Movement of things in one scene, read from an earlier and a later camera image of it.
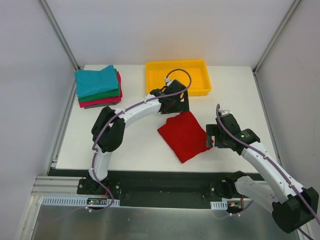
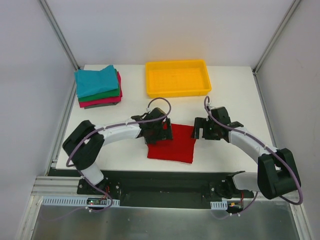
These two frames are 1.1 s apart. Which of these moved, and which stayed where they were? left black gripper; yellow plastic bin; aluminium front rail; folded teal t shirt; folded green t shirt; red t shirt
Moved: left black gripper; red t shirt
Stayed: yellow plastic bin; folded green t shirt; aluminium front rail; folded teal t shirt
